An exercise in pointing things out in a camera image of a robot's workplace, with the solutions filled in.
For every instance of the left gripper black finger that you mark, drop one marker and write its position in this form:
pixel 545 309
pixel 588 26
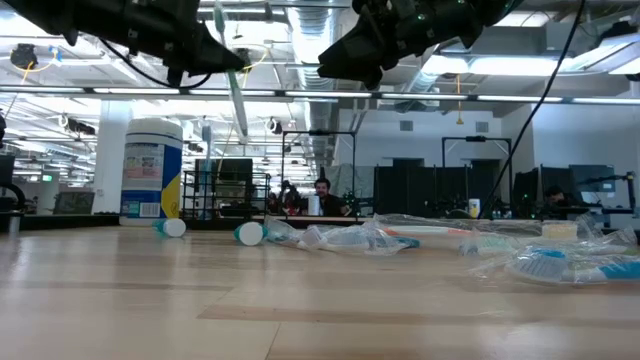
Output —
pixel 220 55

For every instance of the white blue yellow wipes canister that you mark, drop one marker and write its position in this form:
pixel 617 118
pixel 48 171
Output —
pixel 150 170

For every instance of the black metal frame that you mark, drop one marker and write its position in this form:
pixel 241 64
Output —
pixel 475 139
pixel 320 133

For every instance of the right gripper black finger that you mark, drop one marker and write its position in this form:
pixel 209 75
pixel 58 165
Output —
pixel 350 60

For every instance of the wooden desk grey legs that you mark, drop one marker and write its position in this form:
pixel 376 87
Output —
pixel 300 218

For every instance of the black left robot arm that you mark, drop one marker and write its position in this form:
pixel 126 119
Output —
pixel 30 12

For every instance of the long ceiling light strip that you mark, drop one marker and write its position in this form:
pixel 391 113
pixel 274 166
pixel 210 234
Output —
pixel 250 93

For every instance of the black room partition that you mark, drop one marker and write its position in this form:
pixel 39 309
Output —
pixel 425 190

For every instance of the white toothbrush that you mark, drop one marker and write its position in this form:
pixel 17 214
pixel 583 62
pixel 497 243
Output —
pixel 206 150

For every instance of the black ceiling dome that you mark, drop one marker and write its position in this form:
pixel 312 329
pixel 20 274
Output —
pixel 24 56

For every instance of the white column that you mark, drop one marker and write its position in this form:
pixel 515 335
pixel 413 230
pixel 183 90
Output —
pixel 112 155

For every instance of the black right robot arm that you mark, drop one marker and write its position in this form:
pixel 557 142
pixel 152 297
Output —
pixel 480 20

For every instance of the small white yellow canister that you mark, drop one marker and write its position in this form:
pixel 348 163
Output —
pixel 474 208

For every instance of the dark screen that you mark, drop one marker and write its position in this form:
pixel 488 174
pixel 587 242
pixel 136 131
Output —
pixel 74 203

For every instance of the teal toothpaste tube white cap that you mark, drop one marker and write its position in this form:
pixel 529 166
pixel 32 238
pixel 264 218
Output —
pixel 250 234
pixel 174 228

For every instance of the black curved tube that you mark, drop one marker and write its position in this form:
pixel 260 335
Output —
pixel 22 197

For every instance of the silver ventilation duct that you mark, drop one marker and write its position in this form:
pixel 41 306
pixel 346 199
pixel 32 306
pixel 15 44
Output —
pixel 425 82
pixel 305 30

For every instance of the black ledge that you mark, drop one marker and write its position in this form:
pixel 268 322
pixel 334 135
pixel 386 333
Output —
pixel 70 222

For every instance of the black rounded object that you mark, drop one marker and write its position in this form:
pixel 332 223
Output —
pixel 2 131

